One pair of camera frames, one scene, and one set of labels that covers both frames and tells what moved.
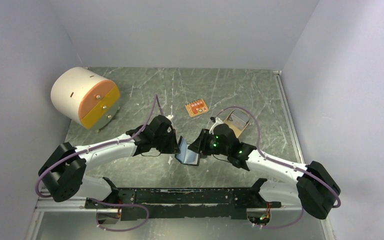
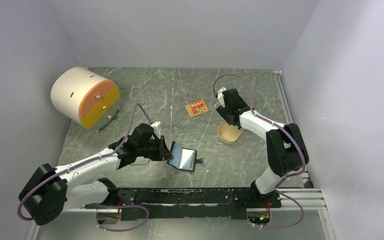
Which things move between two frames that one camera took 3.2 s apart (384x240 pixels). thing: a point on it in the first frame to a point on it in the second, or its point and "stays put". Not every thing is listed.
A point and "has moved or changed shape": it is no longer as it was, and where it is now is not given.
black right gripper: [200, 145] to [223, 112]
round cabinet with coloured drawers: [80, 94] stays put
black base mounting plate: [180, 204] stays put
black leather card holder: [187, 156] has moved or changed shape
